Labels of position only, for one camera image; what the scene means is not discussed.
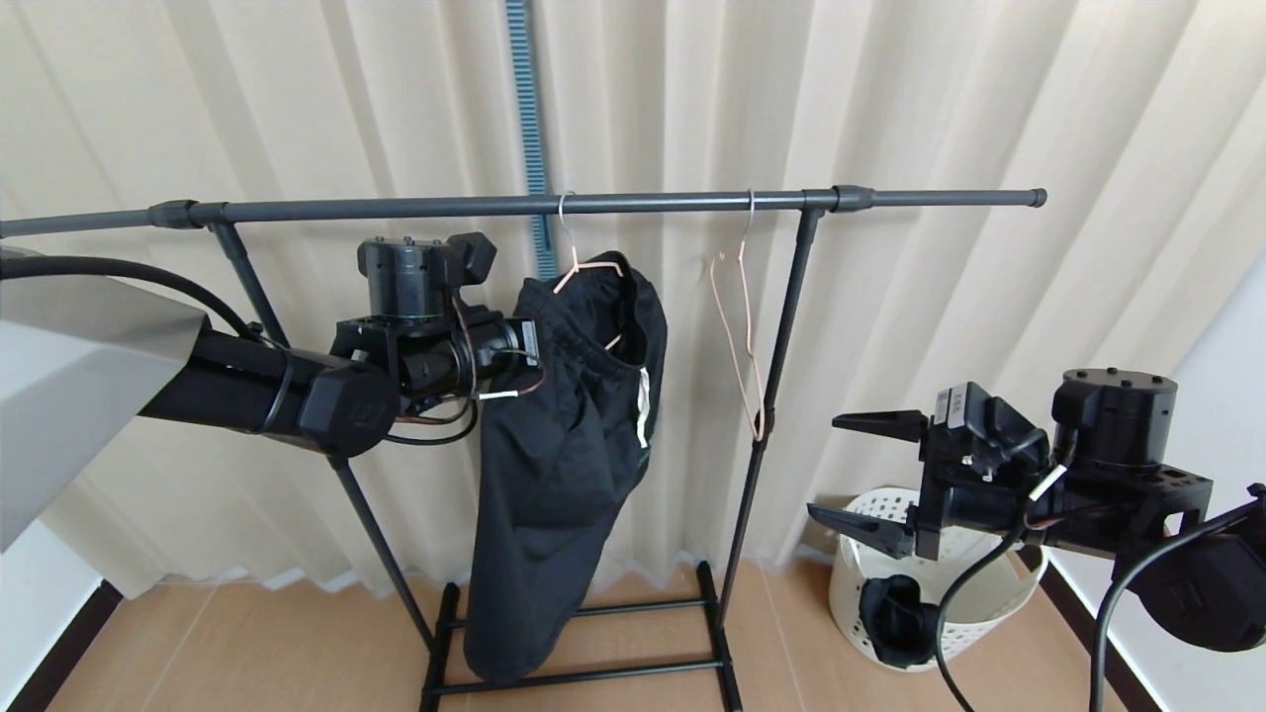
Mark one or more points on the black garment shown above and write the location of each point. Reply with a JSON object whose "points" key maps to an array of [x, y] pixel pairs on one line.
{"points": [[895, 618]]}

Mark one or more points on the pink clothes hanger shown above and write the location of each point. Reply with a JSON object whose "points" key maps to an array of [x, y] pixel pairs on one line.
{"points": [[574, 262], [737, 336]]}

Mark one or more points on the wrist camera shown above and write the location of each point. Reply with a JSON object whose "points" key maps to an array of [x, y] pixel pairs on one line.
{"points": [[989, 425], [473, 257]]}

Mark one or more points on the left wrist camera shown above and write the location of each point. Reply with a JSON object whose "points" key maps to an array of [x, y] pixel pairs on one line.
{"points": [[473, 257]]}

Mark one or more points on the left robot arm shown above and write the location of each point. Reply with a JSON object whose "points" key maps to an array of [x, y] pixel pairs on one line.
{"points": [[99, 376]]}

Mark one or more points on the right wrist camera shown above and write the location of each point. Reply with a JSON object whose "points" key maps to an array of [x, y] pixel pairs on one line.
{"points": [[989, 425]]}

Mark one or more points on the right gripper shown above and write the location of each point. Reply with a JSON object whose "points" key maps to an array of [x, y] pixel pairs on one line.
{"points": [[1039, 514]]}

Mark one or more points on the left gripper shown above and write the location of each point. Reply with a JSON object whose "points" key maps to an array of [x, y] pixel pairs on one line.
{"points": [[475, 356]]}

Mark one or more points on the black shorts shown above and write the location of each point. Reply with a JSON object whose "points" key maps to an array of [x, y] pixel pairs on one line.
{"points": [[554, 494]]}

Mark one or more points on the beige curtain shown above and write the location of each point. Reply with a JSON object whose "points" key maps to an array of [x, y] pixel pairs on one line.
{"points": [[247, 99], [940, 99]]}

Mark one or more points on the window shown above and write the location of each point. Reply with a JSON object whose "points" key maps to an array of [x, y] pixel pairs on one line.
{"points": [[529, 119]]}

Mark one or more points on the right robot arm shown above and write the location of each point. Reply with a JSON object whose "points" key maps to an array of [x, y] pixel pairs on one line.
{"points": [[1118, 415]]}

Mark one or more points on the black clothes rack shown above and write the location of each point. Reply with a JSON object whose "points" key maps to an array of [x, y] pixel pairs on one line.
{"points": [[396, 208]]}

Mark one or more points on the white laundry basket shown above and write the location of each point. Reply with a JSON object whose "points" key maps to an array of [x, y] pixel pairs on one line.
{"points": [[999, 593]]}

